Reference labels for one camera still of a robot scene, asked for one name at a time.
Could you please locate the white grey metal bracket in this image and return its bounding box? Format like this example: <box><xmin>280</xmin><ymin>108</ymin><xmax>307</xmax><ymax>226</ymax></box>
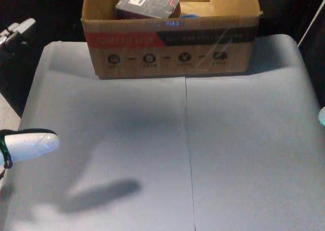
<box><xmin>0</xmin><ymin>17</ymin><xmax>36</xmax><ymax>48</ymax></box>

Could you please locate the light grey table cloth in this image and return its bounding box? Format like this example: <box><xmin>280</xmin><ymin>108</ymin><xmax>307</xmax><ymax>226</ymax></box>
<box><xmin>0</xmin><ymin>34</ymin><xmax>325</xmax><ymax>231</ymax></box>

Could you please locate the dark grey product box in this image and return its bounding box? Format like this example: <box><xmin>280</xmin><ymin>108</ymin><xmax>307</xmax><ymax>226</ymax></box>
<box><xmin>114</xmin><ymin>0</ymin><xmax>181</xmax><ymax>20</ymax></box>

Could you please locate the printed brown cardboard box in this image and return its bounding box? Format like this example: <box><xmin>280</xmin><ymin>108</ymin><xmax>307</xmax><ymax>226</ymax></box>
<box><xmin>80</xmin><ymin>0</ymin><xmax>264</xmax><ymax>80</ymax></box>

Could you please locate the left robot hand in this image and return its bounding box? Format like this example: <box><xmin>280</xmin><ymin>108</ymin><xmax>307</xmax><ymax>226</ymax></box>
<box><xmin>0</xmin><ymin>128</ymin><xmax>61</xmax><ymax>163</ymax></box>

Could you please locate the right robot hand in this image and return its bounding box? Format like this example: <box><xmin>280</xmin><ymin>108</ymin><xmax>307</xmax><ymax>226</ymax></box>
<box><xmin>317</xmin><ymin>106</ymin><xmax>325</xmax><ymax>127</ymax></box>

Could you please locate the white metal frame bar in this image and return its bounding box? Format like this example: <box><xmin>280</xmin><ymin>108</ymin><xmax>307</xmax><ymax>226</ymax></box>
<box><xmin>297</xmin><ymin>0</ymin><xmax>325</xmax><ymax>48</ymax></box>

